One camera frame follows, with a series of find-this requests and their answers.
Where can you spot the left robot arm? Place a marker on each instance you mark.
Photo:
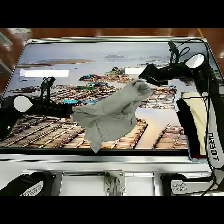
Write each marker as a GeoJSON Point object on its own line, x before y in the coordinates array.
{"type": "Point", "coordinates": [6, 115]}

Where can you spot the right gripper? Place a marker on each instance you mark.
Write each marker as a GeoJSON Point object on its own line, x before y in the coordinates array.
{"type": "Point", "coordinates": [154, 74]}

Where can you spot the silver frame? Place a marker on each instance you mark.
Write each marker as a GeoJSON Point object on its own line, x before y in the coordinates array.
{"type": "Point", "coordinates": [100, 181]}

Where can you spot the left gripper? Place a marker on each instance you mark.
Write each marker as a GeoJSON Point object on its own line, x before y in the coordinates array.
{"type": "Point", "coordinates": [62, 109]}

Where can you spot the grey T-shirt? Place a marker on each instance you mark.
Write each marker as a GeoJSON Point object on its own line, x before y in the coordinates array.
{"type": "Point", "coordinates": [111, 115]}

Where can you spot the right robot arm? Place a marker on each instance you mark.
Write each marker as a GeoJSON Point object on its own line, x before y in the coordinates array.
{"type": "Point", "coordinates": [215, 133]}

